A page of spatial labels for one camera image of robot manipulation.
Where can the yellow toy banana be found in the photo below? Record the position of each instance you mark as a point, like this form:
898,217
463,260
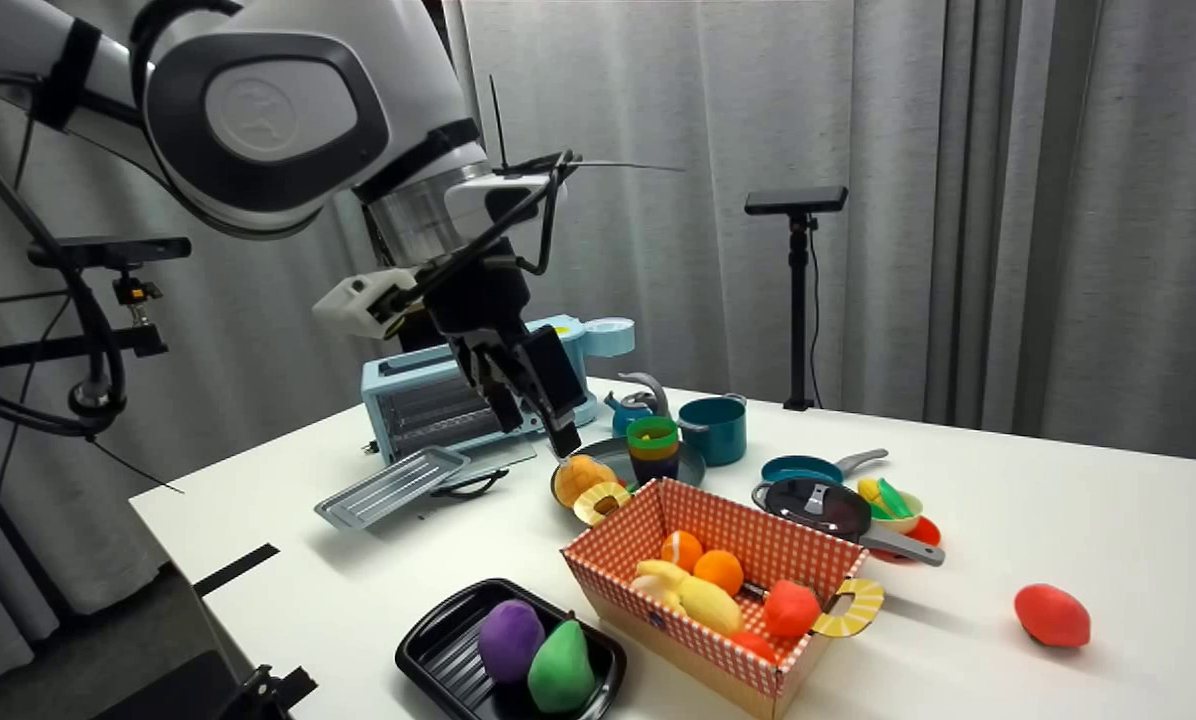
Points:
690,592

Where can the black camera stand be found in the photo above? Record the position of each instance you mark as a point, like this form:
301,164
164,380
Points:
801,214

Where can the yellow pineapple slice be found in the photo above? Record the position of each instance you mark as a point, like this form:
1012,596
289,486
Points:
856,607

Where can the red toy plate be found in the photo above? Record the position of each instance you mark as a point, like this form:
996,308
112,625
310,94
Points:
927,541

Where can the blue toy pan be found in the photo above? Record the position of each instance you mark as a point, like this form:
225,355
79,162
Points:
840,468

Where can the red checkered cardboard box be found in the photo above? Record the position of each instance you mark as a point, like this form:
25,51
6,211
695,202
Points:
735,596

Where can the purple toy eggplant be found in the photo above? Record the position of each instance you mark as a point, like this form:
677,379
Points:
510,637

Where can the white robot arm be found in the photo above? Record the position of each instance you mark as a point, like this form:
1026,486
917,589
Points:
259,113

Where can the red toy fruit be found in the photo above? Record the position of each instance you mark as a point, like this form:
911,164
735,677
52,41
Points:
1054,616

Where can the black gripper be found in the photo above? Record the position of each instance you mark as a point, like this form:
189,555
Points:
483,308

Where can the light blue toy oven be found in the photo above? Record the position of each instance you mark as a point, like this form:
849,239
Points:
426,401

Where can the red toy tomato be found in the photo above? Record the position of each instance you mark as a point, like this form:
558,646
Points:
790,610

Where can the green toy avocado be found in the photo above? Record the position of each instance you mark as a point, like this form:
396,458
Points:
563,674

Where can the black tripod left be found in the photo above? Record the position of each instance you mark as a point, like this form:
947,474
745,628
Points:
99,398

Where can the orange toy half fruit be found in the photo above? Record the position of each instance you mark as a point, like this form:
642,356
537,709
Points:
591,489

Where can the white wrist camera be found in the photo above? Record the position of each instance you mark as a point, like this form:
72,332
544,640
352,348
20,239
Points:
370,303

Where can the green orange toy cup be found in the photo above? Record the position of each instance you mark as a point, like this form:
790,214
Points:
653,444

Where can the teal toy cup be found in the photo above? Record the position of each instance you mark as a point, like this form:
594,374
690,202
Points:
713,431

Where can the green yellow toy vegetable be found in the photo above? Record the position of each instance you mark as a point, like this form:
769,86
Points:
887,501

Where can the grey toy faucet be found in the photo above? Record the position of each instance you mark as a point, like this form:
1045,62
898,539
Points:
644,398

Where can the grey oven rack tray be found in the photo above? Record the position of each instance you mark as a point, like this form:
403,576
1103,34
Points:
391,489

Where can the black plastic tray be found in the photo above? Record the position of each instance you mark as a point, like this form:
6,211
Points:
445,666

